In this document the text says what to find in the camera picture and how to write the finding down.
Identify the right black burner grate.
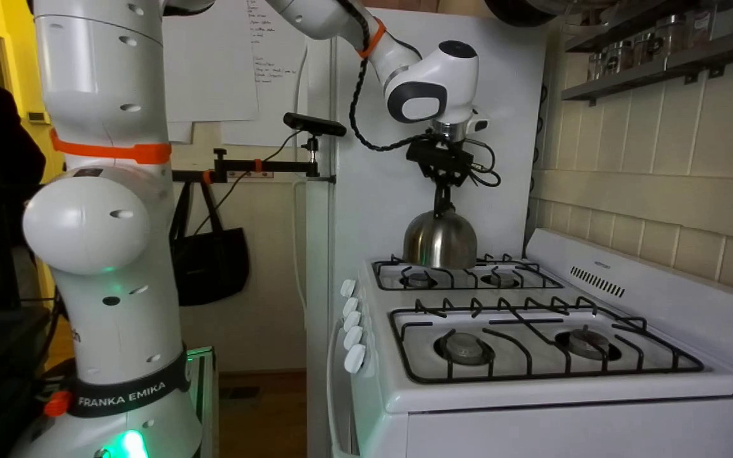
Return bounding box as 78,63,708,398
389,298,702,384

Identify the wall shelf with jars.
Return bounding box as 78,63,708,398
562,0,733,104

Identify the black camera on clamp arm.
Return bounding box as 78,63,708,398
172,111,347,184

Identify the stainless steel kettle black handle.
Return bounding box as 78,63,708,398
404,184,475,269

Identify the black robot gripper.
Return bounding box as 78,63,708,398
406,132,471,184

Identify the left black burner grate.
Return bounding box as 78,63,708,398
371,254,560,290

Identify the white whiteboard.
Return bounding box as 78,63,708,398
162,0,306,145

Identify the black hanging bag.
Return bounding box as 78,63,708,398
170,181,249,305

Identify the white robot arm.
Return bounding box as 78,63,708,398
13,0,215,458

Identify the black burner grate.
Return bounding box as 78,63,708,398
371,254,560,290
389,298,702,384

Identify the white gas stove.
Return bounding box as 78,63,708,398
326,230,733,458

